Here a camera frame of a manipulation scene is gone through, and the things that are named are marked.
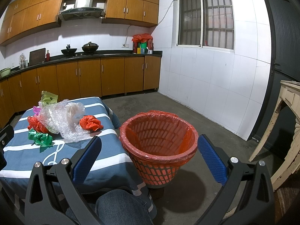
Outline wooden kitchen cabinets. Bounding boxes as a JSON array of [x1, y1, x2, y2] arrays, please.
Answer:
[[1, 54, 161, 128], [1, 0, 159, 46]]

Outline blue white striped tablecloth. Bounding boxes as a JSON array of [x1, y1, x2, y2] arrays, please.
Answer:
[[1, 97, 157, 218]]

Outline glass jar on counter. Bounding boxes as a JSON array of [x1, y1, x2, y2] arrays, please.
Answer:
[[19, 53, 26, 69]]

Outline upper wooden kitchen cabinets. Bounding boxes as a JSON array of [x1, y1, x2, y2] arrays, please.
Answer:
[[1, 0, 159, 46]]

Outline lower wooden kitchen cabinets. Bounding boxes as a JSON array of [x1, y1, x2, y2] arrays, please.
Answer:
[[1, 54, 161, 128]]

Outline clear bubble wrap sheet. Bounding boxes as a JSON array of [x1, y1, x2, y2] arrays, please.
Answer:
[[38, 100, 91, 143]]

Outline dark green plastic bag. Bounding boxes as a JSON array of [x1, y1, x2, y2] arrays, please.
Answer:
[[28, 128, 53, 147]]

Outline steel range hood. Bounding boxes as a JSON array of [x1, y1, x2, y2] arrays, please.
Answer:
[[58, 0, 106, 21]]

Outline black wok left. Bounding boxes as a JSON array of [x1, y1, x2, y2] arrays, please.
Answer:
[[61, 44, 77, 56]]

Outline green yellow boxes on counter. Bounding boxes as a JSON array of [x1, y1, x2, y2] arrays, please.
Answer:
[[136, 41, 153, 54]]

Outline barred window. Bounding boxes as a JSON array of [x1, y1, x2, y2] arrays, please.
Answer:
[[176, 0, 234, 50]]

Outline red plastic waste basket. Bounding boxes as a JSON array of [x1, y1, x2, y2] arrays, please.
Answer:
[[119, 110, 198, 188]]

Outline dark door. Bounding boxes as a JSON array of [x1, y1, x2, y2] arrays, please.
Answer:
[[251, 0, 299, 142]]

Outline dark wooden cutting board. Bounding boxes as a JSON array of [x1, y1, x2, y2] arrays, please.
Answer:
[[28, 48, 46, 66]]

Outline person's blue jeans knee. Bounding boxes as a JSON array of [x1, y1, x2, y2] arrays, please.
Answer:
[[65, 189, 154, 225]]

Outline worn white wooden table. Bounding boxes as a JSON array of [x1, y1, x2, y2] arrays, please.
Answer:
[[249, 80, 299, 191]]

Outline red plastic bag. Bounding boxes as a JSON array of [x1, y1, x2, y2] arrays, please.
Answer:
[[79, 115, 104, 132], [27, 116, 50, 134]]

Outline red bottle on counter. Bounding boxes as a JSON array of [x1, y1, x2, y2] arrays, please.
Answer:
[[46, 50, 50, 62]]

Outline green basin on counter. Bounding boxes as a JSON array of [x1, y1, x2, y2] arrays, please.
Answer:
[[0, 67, 11, 78]]

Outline green paw print bag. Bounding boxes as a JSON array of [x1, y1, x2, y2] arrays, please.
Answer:
[[39, 91, 58, 107]]

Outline black lidded wok right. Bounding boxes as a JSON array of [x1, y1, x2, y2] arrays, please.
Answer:
[[82, 42, 99, 54]]

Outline red bag on counter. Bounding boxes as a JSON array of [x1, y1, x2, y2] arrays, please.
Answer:
[[132, 34, 154, 54]]

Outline magenta plastic bag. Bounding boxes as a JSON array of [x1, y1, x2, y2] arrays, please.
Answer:
[[33, 106, 41, 116]]

